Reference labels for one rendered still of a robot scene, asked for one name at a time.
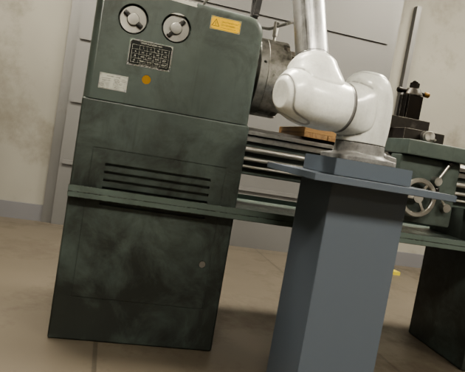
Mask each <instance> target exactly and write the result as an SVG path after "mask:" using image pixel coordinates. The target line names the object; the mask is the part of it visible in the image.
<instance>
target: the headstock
mask: <svg viewBox="0 0 465 372"><path fill-rule="evenodd" d="M171 13H180V14H182V15H184V16H185V18H183V17H181V16H178V15H171ZM262 37H263V30H262V27H261V25H260V23H259V22H258V21H257V20H256V19H255V18H253V17H250V16H247V15H242V14H239V13H234V12H230V11H228V10H222V9H218V8H215V7H210V6H207V5H203V4H198V6H197V7H193V6H190V5H187V4H183V3H180V2H177V1H172V0H97V5H96V10H95V15H94V25H93V30H92V39H91V45H90V50H89V59H88V65H87V70H86V80H85V85H84V90H83V97H93V98H97V99H101V100H109V101H113V102H118V103H125V104H130V105H134V106H142V107H146V108H150V109H159V110H163V111H170V112H175V113H179V114H186V115H191V116H196V117H203V118H207V119H212V120H220V121H224V122H229V123H236V124H241V125H247V123H248V119H249V110H250V106H251V102H252V93H253V89H254V84H255V76H256V72H257V67H258V59H259V54H260V50H261V42H262Z"/></svg>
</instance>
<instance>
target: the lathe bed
mask: <svg viewBox="0 0 465 372"><path fill-rule="evenodd" d="M333 147H334V142H329V141H324V140H319V139H312V138H308V137H300V136H295V135H291V134H283V133H279V132H274V131H267V130H262V129H258V128H250V127H249V132H248V137H247V145H246V149H245V154H244V162H243V167H242V172H241V173H242V174H246V175H251V176H260V177H265V178H270V179H279V180H283V181H288V182H297V183H300V180H301V176H298V175H294V174H291V173H287V172H283V171H280V170H275V169H272V168H268V167H267V162H274V163H279V164H284V165H292V166H297V167H302V168H303V164H304V159H305V155H306V154H316V155H320V153H321V151H331V150H333ZM455 196H457V200H456V202H453V204H452V207H454V208H459V209H465V166H463V165H461V167H460V171H459V175H458V182H457V186H456V190H455Z"/></svg>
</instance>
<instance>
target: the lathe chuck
mask: <svg viewBox="0 0 465 372"><path fill-rule="evenodd" d="M268 41H269V45H270V62H269V72H268V77H267V81H266V86H265V89H264V93H263V97H262V99H261V102H260V104H259V107H258V109H257V110H256V112H255V113H254V114H252V115H255V116H259V117H266V118H271V119H272V118H274V117H275V116H269V114H270V113H272V112H275V113H276V114H278V111H277V110H276V108H275V105H274V103H273V99H272V94H271V91H272V90H273V89H274V86H275V83H276V80H277V79H278V77H279V76H280V75H281V74H282V73H283V72H284V71H286V70H287V66H288V65H289V63H290V62H291V61H292V52H291V51H288V52H287V51H286V50H284V48H283V47H284V46H286V47H289V48H290V46H289V44H288V43H285V42H281V41H275V40H271V39H268Z"/></svg>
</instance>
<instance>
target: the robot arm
mask: <svg viewBox="0 0 465 372"><path fill-rule="evenodd" d="M262 1H263V0H252V5H251V10H250V17H253V18H255V19H256V20H258V17H259V13H260V10H261V4H262ZM292 5H293V19H294V47H295V57H294V58H293V59H292V61H291V62H290V63H289V65H288V66H287V70H286V71H284V72H283V73H282V74H281V75H280V76H279V77H278V79H277V80H276V83H275V86H274V89H273V93H272V99H273V103H274V105H275V108H276V110H277V111H278V112H279V113H280V114H281V115H282V116H283V117H285V118H286V119H287V120H289V121H291V122H293V123H295V124H297V125H301V126H303V127H307V128H312V129H316V130H320V131H332V132H334V133H335V134H336V139H335V143H334V147H333V150H331V151H321V153H320V155H321V156H330V157H336V158H340V159H349V160H353V161H358V162H366V163H370V164H375V165H383V166H387V167H392V168H395V167H396V158H393V157H391V156H388V155H386V154H385V144H386V141H387V138H388V133H389V130H390V123H391V118H392V113H393V92H392V88H391V84H390V82H389V81H388V79H387V78H386V77H385V76H384V75H381V74H379V73H376V72H369V71H361V72H357V73H354V74H352V75H351V76H350V77H349V78H348V79H347V80H346V82H345V80H344V78H343V76H342V73H341V71H340V68H339V67H338V63H337V61H336V60H335V59H334V58H333V57H332V56H331V55H329V53H328V33H327V23H326V3H325V0H292Z"/></svg>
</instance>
